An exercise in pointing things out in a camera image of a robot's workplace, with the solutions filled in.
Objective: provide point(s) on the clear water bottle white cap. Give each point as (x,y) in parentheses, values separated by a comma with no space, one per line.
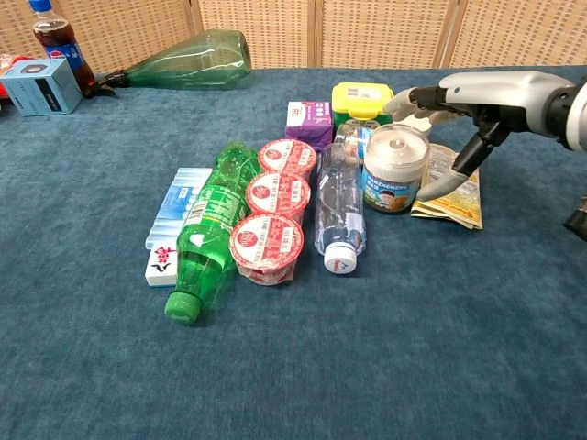
(339,206)

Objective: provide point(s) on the black object at edge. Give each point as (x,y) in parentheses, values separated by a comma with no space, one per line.
(578,220)

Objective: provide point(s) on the white mahjong tile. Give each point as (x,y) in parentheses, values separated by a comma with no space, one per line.
(159,268)

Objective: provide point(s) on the blue table cloth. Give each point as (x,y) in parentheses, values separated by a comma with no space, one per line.
(293,284)

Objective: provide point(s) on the cola bottle blue label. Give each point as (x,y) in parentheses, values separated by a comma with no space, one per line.
(62,46)

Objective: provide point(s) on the woven folding screen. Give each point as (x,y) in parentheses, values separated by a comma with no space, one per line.
(321,32)

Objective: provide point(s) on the yellow printed snack packet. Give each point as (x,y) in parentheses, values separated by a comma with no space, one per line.
(458,201)

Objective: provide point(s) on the large green glass vase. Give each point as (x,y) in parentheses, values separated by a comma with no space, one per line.
(192,62)

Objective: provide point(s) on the small clear bottle blue label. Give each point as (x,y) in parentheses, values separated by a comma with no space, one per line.
(355,135)

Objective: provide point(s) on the light blue cardboard box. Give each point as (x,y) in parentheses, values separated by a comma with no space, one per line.
(41,87)

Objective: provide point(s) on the yellow lidded green container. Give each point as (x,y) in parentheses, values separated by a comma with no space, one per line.
(360,103)

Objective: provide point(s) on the purple box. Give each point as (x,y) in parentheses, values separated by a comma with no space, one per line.
(309,121)

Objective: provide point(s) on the red white sealed cup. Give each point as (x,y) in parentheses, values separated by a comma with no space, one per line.
(267,247)
(287,158)
(278,194)

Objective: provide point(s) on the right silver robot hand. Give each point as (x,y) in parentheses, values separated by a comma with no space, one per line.
(500,91)

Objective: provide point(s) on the blue white tissue pack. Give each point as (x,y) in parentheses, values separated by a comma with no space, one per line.
(174,206)

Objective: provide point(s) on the green soda bottle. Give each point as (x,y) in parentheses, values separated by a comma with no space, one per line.
(211,224)

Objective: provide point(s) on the clear lidded round jar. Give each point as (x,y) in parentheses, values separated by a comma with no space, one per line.
(395,168)

